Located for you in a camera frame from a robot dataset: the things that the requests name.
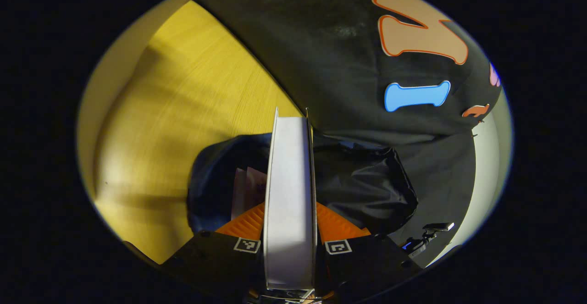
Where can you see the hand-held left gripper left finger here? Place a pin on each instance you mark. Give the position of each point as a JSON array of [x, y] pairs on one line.
[[215, 262]]

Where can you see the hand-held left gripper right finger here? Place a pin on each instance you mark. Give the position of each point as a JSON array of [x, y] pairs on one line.
[[367, 262]]

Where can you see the blue schoolbag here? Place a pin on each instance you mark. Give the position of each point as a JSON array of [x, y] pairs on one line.
[[367, 185]]

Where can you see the pink book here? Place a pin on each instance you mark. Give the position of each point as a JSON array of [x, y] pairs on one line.
[[250, 189]]

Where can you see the dark cover book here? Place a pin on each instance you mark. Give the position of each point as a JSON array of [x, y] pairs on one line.
[[289, 194]]

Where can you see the black backdrop cloth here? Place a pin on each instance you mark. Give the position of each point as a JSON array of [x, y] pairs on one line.
[[330, 65]]

